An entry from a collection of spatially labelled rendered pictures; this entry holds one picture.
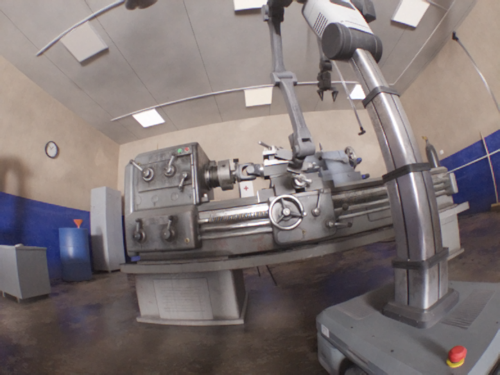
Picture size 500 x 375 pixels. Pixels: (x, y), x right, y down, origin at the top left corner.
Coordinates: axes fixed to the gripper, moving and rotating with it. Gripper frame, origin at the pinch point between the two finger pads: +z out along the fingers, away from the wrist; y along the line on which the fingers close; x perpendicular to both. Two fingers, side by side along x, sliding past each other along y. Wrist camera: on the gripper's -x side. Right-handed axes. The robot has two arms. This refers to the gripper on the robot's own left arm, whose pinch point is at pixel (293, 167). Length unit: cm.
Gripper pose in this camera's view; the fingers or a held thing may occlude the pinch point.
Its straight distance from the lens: 107.1
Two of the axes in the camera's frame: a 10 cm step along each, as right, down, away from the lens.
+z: 0.5, 2.1, 9.8
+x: 9.5, 2.8, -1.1
